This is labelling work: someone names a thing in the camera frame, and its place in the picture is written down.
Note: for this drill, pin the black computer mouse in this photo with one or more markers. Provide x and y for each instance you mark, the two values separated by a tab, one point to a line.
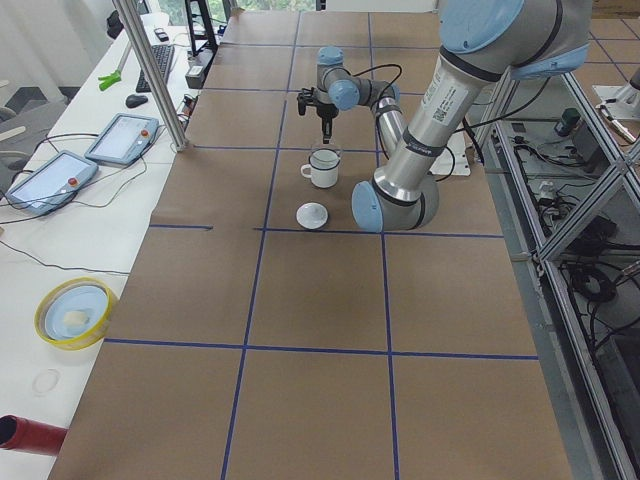
135	100

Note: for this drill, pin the far grey teach pendant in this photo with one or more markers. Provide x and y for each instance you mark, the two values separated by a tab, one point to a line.
123	140

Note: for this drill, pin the aluminium frame post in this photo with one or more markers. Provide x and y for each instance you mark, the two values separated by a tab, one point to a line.
134	27

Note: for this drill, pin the red cylinder tube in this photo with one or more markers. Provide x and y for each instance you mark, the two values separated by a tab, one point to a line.
29	436

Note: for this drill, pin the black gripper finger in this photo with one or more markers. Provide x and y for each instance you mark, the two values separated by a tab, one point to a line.
329	127
324	129

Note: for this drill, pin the aluminium side frame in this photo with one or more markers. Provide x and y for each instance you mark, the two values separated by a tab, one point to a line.
567	157

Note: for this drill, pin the clear glass funnel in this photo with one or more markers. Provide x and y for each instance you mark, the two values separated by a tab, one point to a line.
325	155

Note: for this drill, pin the white enamel mug blue rim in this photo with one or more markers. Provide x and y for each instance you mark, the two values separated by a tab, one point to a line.
321	178

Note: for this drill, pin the green handled tool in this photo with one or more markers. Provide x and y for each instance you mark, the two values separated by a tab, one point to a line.
107	81

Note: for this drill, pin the white ceramic lid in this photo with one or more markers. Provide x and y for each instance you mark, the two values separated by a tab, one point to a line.
312	216

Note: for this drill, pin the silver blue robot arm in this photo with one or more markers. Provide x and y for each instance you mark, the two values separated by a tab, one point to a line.
480	41

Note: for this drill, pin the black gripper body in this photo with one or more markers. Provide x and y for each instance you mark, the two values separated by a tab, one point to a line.
324	111

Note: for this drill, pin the grey teach pendant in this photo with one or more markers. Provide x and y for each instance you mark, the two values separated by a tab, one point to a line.
53	184
123	140

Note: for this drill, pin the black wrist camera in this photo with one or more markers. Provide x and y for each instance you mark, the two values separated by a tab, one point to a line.
305	100

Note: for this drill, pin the near grey teach pendant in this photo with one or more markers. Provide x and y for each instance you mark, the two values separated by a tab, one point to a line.
53	184

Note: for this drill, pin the light blue plate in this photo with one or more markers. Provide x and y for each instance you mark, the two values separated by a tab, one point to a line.
75	311

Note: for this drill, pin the yellow tape roll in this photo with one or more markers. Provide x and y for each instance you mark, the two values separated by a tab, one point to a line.
87	339

